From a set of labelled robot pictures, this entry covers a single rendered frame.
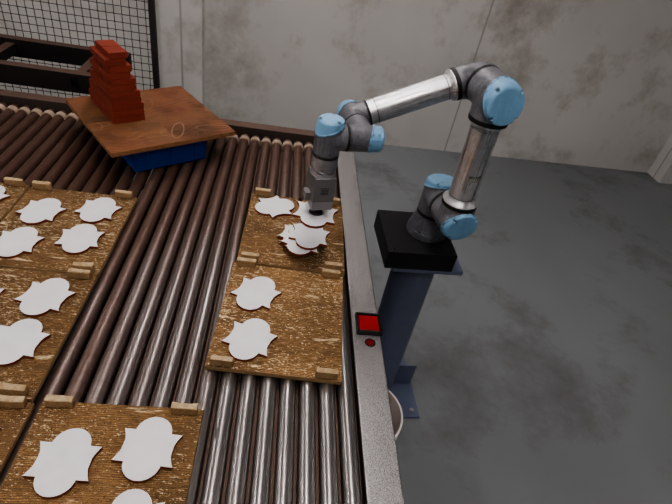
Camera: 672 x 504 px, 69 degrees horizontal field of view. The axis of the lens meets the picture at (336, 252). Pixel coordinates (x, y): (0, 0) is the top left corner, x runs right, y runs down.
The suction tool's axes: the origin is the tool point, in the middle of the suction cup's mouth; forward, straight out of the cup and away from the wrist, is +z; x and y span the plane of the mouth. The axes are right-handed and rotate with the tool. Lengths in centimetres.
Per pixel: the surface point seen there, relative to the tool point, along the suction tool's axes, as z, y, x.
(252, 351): 17.3, 35.1, -24.4
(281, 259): 18.4, -1.7, -8.5
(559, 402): 112, 18, 142
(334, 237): 18.4, -11.5, 12.8
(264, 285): 17.3, 10.9, -16.6
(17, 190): 18, -47, -90
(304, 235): 13.2, -6.9, 0.0
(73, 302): 18, 10, -68
